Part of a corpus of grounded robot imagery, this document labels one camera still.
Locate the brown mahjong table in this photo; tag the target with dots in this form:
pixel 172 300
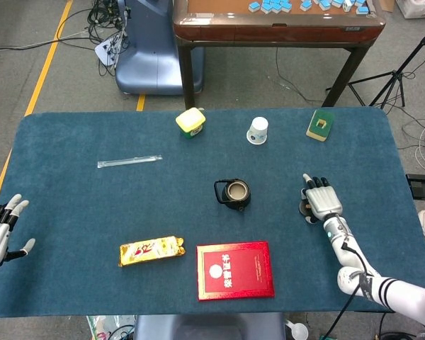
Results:
pixel 269 33

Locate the red certificate book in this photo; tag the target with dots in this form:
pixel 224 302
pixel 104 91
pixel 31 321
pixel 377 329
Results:
pixel 233 255

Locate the gold biscuit packet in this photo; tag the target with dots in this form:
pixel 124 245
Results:
pixel 148 249

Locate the yellow green container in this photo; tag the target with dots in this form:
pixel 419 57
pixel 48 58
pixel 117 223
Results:
pixel 190 122

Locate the clear plastic wrapped straw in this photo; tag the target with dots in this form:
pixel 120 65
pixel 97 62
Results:
pixel 127 161

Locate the blue mahjong tile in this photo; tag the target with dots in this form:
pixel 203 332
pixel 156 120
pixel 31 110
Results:
pixel 286 4
pixel 254 5
pixel 275 7
pixel 265 8
pixel 361 10
pixel 304 5

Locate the green and yellow sponge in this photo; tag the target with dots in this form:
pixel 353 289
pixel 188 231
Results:
pixel 313 131

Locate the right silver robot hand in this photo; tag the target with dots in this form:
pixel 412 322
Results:
pixel 324 202

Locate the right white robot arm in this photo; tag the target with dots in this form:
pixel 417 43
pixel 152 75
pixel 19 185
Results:
pixel 347 251

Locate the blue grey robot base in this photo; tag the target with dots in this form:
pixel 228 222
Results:
pixel 152 53

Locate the white face-up mahjong tile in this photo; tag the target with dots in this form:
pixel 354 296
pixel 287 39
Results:
pixel 348 5

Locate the white power strip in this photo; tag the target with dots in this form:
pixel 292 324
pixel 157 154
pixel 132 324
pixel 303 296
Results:
pixel 106 53

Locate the white paper cup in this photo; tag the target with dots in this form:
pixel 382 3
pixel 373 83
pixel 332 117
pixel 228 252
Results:
pixel 258 129

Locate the black teapot lid orange knob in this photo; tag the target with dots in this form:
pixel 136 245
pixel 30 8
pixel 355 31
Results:
pixel 301 209

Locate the clear plastic scoop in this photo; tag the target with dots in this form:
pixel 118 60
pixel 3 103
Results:
pixel 299 331

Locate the black tripod stand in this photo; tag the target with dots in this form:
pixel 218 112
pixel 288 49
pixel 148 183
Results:
pixel 395 76

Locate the blue grey robot chassis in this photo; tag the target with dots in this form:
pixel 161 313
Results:
pixel 205 327

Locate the black foot pedal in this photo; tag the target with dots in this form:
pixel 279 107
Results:
pixel 421 187

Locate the blue felt table mat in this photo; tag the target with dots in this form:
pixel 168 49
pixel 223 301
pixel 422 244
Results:
pixel 92 212

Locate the clear plastic bag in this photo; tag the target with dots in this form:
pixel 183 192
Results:
pixel 102 329

